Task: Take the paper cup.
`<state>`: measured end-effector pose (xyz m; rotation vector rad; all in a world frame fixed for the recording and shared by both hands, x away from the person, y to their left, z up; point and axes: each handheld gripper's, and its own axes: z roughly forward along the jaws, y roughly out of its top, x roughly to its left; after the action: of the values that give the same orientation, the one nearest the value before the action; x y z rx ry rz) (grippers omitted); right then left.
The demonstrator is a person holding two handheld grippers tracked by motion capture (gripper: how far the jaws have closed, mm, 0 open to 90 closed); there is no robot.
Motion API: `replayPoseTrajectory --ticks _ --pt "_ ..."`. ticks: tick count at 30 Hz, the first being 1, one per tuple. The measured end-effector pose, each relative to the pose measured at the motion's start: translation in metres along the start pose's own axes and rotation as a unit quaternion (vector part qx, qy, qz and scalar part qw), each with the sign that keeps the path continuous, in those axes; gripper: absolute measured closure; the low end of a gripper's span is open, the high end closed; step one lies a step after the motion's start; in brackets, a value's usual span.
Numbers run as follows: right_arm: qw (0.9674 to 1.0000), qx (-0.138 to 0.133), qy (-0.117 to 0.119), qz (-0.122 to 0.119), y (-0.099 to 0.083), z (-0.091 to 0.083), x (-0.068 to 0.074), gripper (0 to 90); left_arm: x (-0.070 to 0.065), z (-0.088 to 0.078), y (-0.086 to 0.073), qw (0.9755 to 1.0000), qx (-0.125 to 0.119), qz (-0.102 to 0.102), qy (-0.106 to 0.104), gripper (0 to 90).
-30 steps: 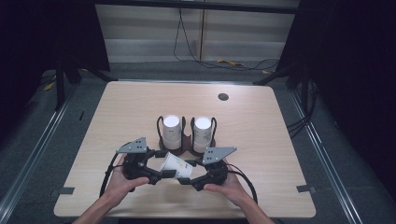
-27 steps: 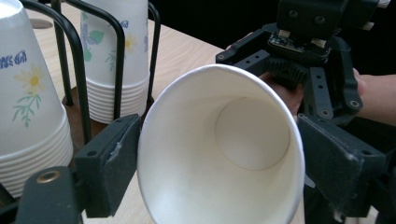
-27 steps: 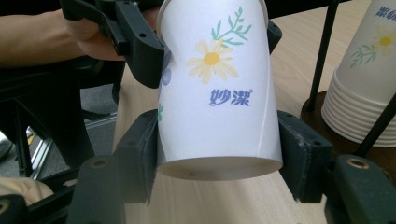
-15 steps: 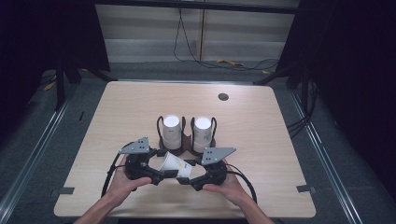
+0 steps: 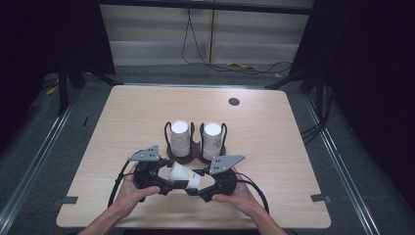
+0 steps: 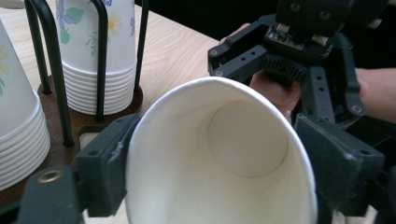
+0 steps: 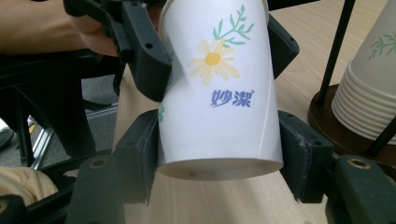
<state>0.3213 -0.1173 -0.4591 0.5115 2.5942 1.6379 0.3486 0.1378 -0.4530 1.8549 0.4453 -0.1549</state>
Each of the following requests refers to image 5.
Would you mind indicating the grey tape strip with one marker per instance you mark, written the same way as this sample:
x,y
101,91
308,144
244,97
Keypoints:
x,y
67,199
320,197

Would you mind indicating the metal floor rail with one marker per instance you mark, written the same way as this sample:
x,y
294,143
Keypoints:
x,y
36,163
339,156

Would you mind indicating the stack of white paper cups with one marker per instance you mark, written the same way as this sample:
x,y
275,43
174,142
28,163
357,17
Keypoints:
x,y
212,140
180,138

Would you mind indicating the single printed paper cup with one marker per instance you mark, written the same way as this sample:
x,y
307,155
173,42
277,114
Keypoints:
x,y
182,175

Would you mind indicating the person's left hand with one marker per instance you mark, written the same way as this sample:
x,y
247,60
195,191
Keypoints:
x,y
130,196

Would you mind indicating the black metal stand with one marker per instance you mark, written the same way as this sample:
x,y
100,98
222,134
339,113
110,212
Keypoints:
x,y
303,81
70,84

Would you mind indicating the person's right hand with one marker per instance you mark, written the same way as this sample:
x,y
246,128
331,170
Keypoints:
x,y
238,196

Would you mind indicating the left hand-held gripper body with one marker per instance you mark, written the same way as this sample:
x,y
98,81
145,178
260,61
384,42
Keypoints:
x,y
147,171

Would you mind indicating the black curtain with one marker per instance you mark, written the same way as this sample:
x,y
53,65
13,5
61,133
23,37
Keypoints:
x,y
39,49
368,81

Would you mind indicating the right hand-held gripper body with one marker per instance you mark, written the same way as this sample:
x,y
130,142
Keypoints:
x,y
223,178

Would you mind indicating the black overhead bar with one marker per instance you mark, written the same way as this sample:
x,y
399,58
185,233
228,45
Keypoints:
x,y
208,6

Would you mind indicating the dark wooden cup holder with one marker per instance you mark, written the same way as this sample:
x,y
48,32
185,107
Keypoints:
x,y
195,150

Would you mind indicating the yellow strip on floor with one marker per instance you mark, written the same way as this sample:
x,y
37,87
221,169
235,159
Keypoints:
x,y
241,65

